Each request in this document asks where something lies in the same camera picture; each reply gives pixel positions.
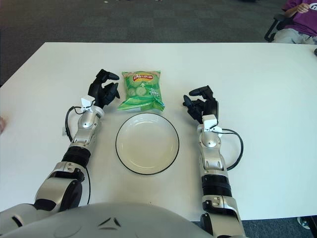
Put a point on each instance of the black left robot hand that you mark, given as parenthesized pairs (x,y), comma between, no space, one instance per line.
(97,90)

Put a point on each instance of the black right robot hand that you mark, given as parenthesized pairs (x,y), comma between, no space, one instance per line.
(210,105)

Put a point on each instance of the green potato chips bag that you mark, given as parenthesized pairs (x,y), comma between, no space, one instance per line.
(141,91)

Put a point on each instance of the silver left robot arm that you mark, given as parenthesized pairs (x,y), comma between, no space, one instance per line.
(84,124)

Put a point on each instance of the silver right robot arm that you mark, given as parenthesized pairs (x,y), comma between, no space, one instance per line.
(210,141)

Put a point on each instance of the white plate with black rim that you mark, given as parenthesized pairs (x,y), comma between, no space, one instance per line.
(147,146)

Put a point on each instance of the black office chair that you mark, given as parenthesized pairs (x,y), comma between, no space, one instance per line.
(272,27)

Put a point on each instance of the person in purple shirt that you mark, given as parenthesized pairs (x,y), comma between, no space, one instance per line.
(304,17)

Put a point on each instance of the grey robot torso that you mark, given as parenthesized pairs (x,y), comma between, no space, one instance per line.
(111,223)

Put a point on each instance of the chair caster wheel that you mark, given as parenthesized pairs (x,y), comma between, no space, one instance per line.
(303,222)

